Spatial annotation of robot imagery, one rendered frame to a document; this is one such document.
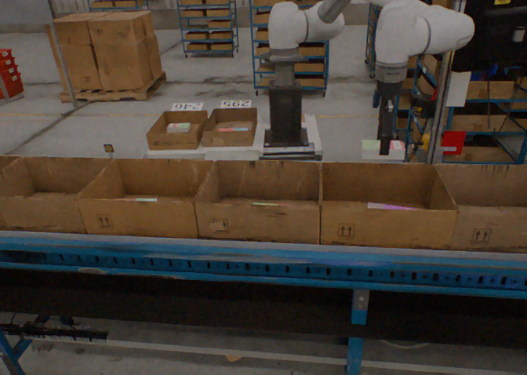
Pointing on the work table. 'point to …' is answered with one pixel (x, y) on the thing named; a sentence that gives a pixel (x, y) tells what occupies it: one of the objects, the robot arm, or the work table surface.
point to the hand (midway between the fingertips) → (383, 141)
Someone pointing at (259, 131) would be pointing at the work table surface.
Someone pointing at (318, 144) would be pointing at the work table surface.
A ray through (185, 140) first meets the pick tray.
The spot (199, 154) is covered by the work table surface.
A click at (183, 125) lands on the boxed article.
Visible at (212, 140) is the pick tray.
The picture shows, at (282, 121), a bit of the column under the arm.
